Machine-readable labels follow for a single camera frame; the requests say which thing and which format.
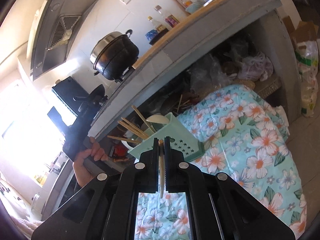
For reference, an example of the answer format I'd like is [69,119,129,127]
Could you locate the wooden chopstick six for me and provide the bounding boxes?
[158,139,165,198]

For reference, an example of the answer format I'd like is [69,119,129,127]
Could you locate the wooden chopstick four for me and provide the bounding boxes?
[107,135,141,144]

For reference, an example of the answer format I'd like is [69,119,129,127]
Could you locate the green plastic utensil caddy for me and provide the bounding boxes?
[128,113,204,162]

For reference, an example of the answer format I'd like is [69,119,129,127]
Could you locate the wooden chopstick three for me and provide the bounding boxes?
[118,121,148,139]

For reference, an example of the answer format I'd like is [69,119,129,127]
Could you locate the wooden chopstick two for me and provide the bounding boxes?
[121,118,149,138]

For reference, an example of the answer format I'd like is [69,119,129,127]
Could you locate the wooden chopstick one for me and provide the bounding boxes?
[131,104,156,134]

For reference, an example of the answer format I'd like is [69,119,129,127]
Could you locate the person's left hand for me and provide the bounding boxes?
[73,137,108,187]

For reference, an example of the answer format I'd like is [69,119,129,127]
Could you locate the black splash guard panel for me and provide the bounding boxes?
[52,76,89,116]

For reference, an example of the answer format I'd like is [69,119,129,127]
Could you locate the black wok pan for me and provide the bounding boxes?
[73,85,108,113]

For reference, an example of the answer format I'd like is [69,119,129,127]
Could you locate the floral turquoise table cloth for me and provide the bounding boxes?
[134,83,308,240]

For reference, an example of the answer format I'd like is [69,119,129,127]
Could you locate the large black steamer pot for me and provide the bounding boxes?
[89,29,139,82]

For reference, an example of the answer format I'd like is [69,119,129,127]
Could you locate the grey range hood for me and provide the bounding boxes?
[30,0,98,80]

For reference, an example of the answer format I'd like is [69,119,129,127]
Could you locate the yellow cap sauce bottle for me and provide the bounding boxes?
[148,16,169,34]

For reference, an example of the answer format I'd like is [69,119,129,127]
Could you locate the red label sauce bottle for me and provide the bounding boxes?
[154,5,180,28]

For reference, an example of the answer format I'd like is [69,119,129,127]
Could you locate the wooden rolling pin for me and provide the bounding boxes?
[173,0,190,16]

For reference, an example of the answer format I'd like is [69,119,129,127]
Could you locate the orange label sauce bottle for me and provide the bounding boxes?
[179,0,193,8]

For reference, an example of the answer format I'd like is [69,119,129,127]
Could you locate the small green bowl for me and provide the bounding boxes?
[185,0,205,14]

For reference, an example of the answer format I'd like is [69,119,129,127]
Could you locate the wooden cutting board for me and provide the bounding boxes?
[133,0,225,69]

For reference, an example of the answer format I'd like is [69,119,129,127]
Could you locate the white plastic bag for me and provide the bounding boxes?
[295,41,319,118]

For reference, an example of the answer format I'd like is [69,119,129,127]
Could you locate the grey concrete counter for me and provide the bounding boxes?
[94,0,299,151]

